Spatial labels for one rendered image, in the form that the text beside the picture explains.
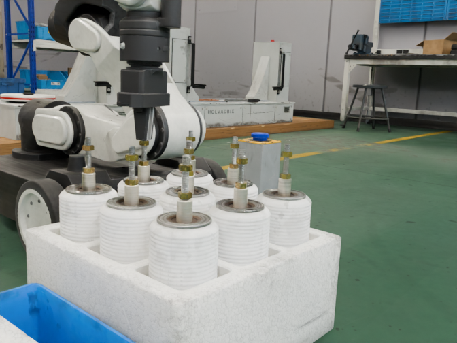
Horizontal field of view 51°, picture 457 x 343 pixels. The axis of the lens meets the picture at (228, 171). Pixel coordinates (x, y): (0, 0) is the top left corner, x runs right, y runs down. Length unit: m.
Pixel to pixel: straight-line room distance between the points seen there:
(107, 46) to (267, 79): 3.32
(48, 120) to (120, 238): 0.82
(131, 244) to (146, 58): 0.32
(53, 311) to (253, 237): 0.32
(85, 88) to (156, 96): 2.32
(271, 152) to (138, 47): 0.39
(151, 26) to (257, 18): 6.31
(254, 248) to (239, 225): 0.04
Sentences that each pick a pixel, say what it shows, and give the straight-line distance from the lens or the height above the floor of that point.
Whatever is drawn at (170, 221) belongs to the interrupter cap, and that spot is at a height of 0.25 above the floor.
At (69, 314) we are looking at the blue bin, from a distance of 0.76.
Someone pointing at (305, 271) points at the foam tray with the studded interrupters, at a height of 0.14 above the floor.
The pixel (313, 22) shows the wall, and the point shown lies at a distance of 6.62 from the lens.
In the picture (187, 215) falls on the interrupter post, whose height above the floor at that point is 0.26.
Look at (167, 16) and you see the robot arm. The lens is 0.86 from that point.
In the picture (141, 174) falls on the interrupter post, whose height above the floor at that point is 0.27.
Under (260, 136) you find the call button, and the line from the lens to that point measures 1.06.
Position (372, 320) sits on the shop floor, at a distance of 1.01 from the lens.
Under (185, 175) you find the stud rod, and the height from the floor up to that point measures 0.31.
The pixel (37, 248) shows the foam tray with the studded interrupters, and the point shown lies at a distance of 0.87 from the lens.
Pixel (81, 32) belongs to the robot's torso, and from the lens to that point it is 1.37.
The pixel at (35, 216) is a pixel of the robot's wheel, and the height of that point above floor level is 0.11.
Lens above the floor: 0.44
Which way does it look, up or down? 11 degrees down
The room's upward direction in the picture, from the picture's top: 2 degrees clockwise
